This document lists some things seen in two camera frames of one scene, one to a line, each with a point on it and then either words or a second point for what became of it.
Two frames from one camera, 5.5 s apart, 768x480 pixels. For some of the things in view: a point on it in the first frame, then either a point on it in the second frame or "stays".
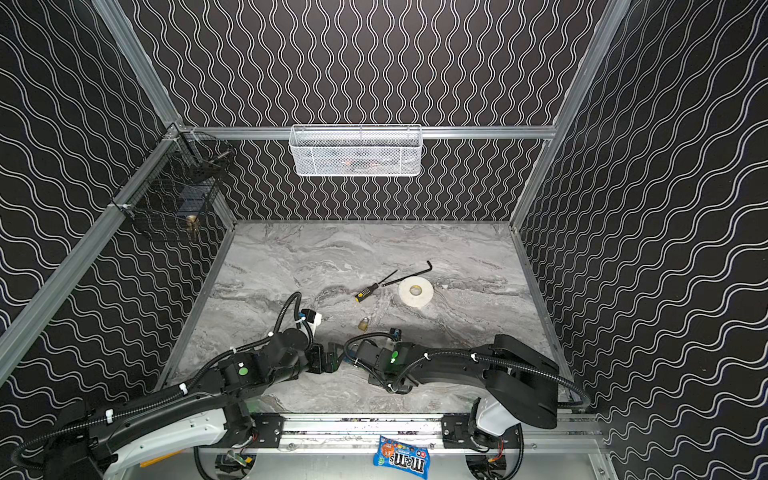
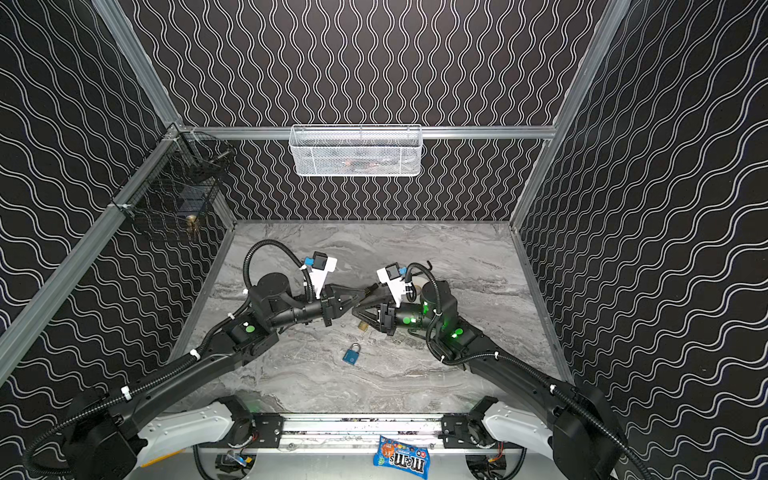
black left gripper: x=327 y=357 to x=327 y=309
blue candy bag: x=401 y=456 stays
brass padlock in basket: x=192 y=223 stays
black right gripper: x=357 y=351 to x=387 y=317
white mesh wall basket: x=356 y=150 stays
